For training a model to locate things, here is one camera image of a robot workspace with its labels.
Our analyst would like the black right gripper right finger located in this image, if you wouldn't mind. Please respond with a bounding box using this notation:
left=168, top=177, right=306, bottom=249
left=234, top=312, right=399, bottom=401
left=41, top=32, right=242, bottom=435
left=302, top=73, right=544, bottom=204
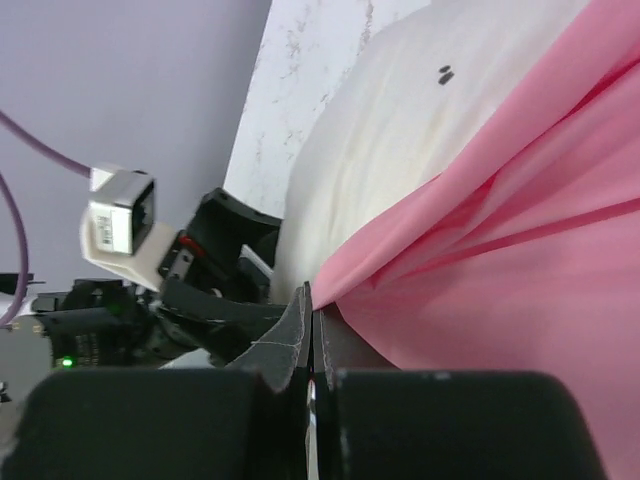
left=313, top=307, right=395, bottom=389

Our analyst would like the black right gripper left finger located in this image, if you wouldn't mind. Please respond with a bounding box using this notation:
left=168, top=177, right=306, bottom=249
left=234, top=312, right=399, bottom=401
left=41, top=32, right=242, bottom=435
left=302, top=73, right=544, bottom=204
left=226, top=283, right=313, bottom=393

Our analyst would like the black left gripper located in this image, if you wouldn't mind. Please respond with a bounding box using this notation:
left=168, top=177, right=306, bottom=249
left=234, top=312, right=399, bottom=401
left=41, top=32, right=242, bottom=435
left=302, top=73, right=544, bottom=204
left=134, top=188, right=286, bottom=360

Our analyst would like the pink satin pillowcase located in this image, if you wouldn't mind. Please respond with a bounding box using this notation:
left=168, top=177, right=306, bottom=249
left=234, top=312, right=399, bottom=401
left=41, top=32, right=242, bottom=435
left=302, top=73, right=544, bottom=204
left=313, top=1, right=639, bottom=479

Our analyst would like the white pillow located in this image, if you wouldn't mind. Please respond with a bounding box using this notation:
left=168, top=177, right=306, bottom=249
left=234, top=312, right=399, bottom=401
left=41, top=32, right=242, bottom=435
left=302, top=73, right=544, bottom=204
left=270, top=1, right=584, bottom=303

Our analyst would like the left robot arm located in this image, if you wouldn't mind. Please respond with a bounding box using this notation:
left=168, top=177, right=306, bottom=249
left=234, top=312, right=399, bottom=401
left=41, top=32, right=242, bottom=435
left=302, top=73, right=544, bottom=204
left=1, top=189, right=283, bottom=407

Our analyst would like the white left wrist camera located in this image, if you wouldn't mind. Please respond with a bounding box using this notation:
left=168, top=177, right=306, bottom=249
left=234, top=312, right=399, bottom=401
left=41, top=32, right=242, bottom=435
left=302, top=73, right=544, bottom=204
left=80, top=166, right=176, bottom=292

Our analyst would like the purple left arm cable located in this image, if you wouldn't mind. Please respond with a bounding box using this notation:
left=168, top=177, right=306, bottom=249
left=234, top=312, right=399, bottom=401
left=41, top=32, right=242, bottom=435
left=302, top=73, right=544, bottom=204
left=0, top=110, right=96, bottom=329

